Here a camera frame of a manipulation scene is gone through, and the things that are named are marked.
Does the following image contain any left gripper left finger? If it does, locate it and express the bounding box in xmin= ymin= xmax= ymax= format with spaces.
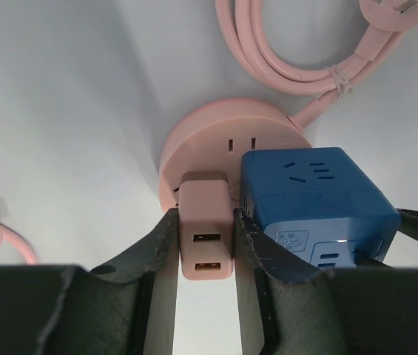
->
xmin=0 ymin=209 xmax=179 ymax=354

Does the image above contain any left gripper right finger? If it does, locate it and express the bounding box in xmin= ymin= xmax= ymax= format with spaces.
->
xmin=234 ymin=209 xmax=418 ymax=354

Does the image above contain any pink brown USB charger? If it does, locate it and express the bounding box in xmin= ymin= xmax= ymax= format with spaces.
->
xmin=178 ymin=171 xmax=235 ymax=281

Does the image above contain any round strip pink cable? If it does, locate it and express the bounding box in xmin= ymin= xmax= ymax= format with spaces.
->
xmin=214 ymin=0 xmax=418 ymax=129

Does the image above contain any round pink power strip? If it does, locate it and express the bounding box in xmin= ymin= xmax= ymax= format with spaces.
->
xmin=158 ymin=98 xmax=311 ymax=212

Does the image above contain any blue cube socket adapter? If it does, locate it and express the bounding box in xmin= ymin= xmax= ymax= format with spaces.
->
xmin=240 ymin=147 xmax=400 ymax=268

